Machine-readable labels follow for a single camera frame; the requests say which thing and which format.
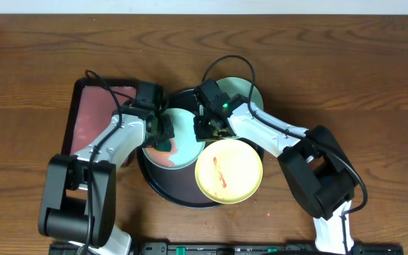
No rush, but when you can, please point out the red rectangular tray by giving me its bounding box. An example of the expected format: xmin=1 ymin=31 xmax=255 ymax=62
xmin=61 ymin=78 xmax=146 ymax=168

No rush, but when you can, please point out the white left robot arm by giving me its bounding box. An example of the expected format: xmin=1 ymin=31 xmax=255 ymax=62
xmin=38 ymin=82 xmax=174 ymax=254

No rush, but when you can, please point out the yellow dirty plate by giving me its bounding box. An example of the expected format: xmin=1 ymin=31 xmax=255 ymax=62
xmin=195 ymin=140 xmax=264 ymax=204

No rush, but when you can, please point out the light blue plate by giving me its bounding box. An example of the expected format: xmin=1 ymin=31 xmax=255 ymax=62
xmin=142 ymin=108 xmax=205 ymax=169

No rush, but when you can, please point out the pale green dirty plate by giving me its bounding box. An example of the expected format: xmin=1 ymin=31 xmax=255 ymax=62
xmin=216 ymin=77 xmax=264 ymax=110

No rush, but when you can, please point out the green scrubbing sponge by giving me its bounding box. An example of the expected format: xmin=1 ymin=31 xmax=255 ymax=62
xmin=154 ymin=139 xmax=175 ymax=153

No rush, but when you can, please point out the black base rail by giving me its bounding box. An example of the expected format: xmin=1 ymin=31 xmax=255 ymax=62
xmin=48 ymin=242 xmax=404 ymax=255

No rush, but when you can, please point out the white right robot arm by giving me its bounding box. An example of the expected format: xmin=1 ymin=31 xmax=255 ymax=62
xmin=194 ymin=79 xmax=358 ymax=254

